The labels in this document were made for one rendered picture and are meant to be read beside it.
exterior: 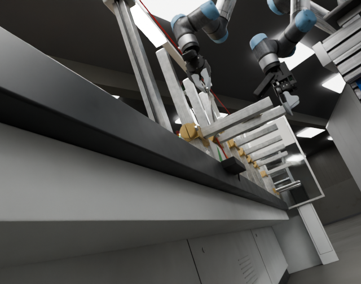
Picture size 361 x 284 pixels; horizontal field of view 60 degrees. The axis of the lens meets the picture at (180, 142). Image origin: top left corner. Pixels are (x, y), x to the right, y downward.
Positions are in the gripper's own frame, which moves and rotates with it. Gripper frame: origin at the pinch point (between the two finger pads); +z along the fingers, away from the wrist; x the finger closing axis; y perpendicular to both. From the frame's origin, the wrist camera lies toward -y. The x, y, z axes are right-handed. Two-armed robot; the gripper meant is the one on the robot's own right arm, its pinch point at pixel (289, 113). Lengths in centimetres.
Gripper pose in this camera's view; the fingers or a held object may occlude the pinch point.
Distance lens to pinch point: 126.3
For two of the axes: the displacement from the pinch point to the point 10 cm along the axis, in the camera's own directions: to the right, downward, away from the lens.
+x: 3.8, 2.2, 9.0
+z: 3.1, 8.8, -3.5
